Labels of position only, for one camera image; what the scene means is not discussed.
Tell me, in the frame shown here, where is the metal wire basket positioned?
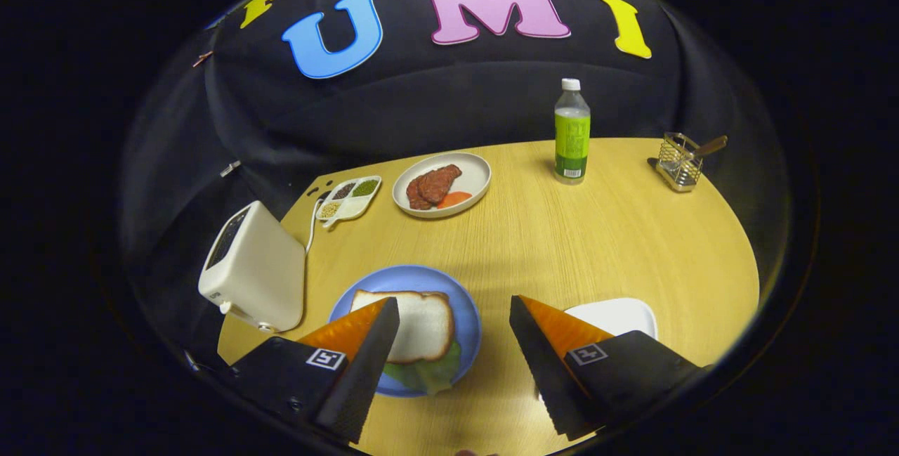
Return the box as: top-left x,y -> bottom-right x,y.
648,132 -> 704,193

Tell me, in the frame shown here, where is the brown meat patty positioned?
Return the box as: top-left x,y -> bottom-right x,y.
406,174 -> 433,211
419,164 -> 463,205

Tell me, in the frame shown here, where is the white bread slice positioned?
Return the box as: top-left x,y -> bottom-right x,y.
349,290 -> 454,364

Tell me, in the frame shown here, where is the round white plate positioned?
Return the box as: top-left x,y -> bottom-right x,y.
392,152 -> 492,219

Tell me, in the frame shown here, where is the white toaster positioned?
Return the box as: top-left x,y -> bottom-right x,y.
198,201 -> 307,333

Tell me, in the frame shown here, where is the green lettuce leaf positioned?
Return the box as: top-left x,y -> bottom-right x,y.
383,340 -> 462,396

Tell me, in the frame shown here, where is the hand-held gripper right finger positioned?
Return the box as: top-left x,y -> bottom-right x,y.
509,294 -> 707,441

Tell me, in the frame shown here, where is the green label plastic bottle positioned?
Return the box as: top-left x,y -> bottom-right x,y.
554,78 -> 591,185

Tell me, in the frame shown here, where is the wooden handled utensil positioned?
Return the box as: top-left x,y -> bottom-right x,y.
691,136 -> 728,159

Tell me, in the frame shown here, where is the blue plate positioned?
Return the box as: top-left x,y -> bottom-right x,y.
328,264 -> 483,398

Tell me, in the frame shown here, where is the white divided bean dish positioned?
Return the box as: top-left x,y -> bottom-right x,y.
315,176 -> 382,228

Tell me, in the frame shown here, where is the white toaster cable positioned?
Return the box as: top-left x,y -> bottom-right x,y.
306,196 -> 326,254

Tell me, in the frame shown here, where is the empty white plate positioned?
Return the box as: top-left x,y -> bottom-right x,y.
537,297 -> 658,400

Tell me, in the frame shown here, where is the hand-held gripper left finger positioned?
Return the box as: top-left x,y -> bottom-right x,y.
228,297 -> 400,444

